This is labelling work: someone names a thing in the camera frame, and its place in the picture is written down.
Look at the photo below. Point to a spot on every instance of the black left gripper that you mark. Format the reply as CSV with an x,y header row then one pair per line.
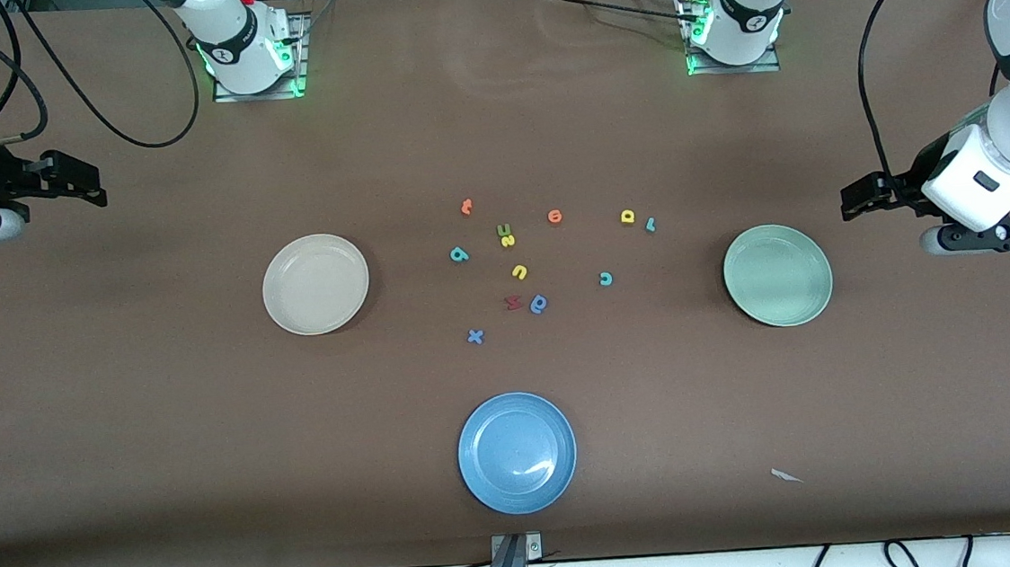
x,y
909,183

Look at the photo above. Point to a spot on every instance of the yellow foam letter a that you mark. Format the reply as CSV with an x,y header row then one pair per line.
x,y
631,217

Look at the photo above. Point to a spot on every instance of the teal foam letter c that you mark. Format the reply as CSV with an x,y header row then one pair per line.
x,y
610,278

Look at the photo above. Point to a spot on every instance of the yellow foam letter u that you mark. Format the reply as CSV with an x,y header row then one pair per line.
x,y
520,276

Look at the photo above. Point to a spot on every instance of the teal foam letter b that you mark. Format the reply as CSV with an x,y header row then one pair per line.
x,y
459,255

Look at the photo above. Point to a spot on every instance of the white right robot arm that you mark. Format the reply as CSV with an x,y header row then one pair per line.
x,y
238,43

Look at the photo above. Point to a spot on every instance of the pale green plate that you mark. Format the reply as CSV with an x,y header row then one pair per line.
x,y
777,275

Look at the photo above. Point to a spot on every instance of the large table cover sheet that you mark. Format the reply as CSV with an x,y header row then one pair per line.
x,y
121,440

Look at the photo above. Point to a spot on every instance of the beige brown plate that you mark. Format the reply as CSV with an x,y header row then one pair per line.
x,y
316,285

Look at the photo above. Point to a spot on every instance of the white paper scrap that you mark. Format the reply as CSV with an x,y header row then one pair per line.
x,y
786,475

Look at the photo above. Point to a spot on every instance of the orange foam letter e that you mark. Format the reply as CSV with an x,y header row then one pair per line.
x,y
555,216

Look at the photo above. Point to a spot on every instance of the blue foam letter a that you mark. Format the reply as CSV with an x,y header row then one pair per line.
x,y
539,304

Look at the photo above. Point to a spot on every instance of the red foam letter z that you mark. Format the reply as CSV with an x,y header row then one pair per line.
x,y
513,302

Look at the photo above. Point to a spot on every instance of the blue foam letter x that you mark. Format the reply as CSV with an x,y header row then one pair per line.
x,y
475,336

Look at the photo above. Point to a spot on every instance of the blue plate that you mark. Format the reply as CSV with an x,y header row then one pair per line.
x,y
517,454

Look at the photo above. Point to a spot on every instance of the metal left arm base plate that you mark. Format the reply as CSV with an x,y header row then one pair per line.
x,y
767,66

